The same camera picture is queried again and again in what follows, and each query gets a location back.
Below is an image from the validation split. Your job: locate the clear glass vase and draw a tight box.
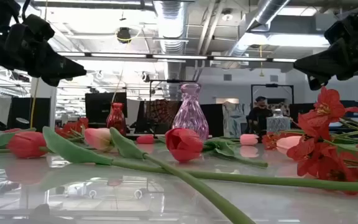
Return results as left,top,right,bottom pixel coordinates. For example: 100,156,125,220
265,108,291,134

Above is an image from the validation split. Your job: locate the white blue painted cloth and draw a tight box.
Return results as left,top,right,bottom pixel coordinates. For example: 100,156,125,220
222,101,249,139

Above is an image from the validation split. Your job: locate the purple glass vase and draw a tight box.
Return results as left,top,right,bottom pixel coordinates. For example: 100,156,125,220
172,82,210,141

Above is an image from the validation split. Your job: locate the red artificial flower bunch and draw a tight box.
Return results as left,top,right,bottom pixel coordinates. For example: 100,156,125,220
261,132,281,151
54,117,90,139
286,86,358,196

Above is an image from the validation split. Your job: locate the round white ceiling fixture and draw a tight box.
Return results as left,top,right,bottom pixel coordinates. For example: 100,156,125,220
221,8,234,22

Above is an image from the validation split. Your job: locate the red glass vase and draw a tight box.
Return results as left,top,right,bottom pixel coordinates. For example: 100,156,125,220
106,102,127,137

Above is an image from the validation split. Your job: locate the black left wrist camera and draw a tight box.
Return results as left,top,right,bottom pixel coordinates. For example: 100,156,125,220
22,14,56,43

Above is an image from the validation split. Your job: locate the black computer monitor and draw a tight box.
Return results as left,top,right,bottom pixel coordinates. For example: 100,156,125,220
85,91,128,126

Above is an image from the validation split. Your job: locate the white square column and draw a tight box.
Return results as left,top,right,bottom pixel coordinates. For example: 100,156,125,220
30,77,58,130

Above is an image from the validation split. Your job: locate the long ceiling light strip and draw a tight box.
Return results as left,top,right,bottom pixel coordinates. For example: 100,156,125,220
57,51,298,63

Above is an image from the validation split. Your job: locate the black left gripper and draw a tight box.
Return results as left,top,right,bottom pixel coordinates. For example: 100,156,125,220
0,26,87,88

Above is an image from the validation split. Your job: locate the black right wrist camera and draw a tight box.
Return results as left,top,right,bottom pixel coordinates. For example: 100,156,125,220
324,12,358,44

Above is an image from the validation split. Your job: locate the yellow hanging cable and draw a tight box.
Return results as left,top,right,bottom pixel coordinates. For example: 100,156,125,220
29,77,40,130

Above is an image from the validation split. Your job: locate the pink artificial tulip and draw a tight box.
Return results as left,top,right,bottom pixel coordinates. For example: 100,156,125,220
84,126,257,224
276,136,301,156
234,133,259,146

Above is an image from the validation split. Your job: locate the brown patterned cloth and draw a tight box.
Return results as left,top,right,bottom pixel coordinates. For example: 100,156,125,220
144,99,180,127

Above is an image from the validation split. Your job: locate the dark wide monitor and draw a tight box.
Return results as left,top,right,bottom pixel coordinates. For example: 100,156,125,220
289,100,358,128

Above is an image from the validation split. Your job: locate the silver spiral ventilation duct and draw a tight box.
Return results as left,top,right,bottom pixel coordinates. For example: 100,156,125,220
152,0,189,100
228,0,291,62

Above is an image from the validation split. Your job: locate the person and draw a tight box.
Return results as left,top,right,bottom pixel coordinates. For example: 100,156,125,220
246,96,273,138

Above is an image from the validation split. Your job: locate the floral patterned cloth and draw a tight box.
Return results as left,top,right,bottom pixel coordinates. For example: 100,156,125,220
272,102,291,118

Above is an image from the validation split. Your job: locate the black metal frame stand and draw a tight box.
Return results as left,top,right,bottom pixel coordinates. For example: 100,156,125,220
250,83,295,110
149,79,198,134

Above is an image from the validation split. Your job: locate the black overhead camera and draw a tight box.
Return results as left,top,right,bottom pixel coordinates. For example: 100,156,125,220
116,27,132,44

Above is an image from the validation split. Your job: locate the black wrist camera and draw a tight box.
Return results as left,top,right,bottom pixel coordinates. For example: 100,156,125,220
22,14,56,43
324,12,358,44

